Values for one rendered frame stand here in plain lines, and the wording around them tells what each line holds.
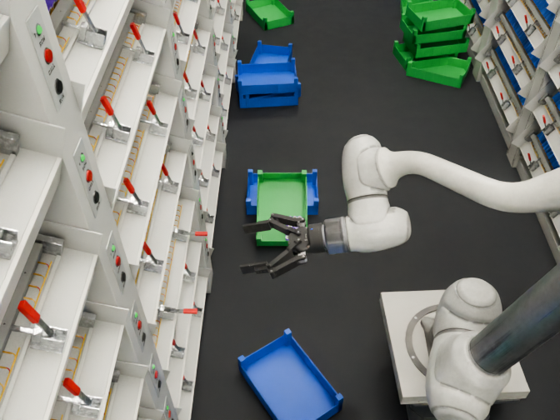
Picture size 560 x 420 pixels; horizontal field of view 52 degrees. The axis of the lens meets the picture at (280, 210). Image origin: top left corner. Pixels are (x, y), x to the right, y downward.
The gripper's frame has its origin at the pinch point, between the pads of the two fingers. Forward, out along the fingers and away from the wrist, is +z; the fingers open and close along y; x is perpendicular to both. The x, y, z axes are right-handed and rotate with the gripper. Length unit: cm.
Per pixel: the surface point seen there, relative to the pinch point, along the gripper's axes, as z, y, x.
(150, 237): 20.8, -3.4, 12.7
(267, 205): 9, 69, -54
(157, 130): 14.4, 13.5, 31.3
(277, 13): 8, 248, -61
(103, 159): 12, -19, 50
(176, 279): 22.0, -0.7, -7.9
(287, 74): 1, 165, -54
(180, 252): 22.1, 9.0, -7.9
